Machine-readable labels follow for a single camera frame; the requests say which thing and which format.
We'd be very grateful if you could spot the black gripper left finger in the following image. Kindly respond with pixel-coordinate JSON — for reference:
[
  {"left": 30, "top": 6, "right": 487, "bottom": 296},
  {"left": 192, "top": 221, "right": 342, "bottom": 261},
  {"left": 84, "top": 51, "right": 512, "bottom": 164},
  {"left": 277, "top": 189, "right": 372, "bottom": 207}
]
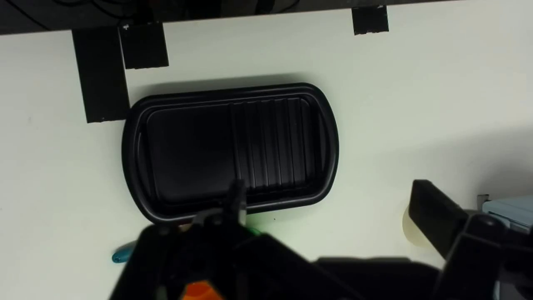
[{"left": 224, "top": 181, "right": 247, "bottom": 232}]

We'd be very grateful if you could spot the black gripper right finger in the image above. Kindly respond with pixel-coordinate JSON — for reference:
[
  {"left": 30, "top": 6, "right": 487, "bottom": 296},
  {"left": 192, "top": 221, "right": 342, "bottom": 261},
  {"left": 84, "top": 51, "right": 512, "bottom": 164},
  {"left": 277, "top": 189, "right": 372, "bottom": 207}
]
[{"left": 408, "top": 181, "right": 470, "bottom": 262}]

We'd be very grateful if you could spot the black plastic ridged tray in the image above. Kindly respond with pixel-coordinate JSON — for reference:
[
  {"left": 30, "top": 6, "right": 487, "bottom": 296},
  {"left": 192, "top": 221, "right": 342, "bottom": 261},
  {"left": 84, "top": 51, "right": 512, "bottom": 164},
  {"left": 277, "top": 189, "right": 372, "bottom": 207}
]
[{"left": 122, "top": 84, "right": 340, "bottom": 224}]

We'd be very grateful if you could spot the black tape strip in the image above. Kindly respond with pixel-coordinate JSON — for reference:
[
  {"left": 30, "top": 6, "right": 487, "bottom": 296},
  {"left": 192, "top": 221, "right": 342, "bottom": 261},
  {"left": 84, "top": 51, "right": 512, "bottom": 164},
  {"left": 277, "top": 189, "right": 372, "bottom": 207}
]
[{"left": 74, "top": 27, "right": 130, "bottom": 124}]

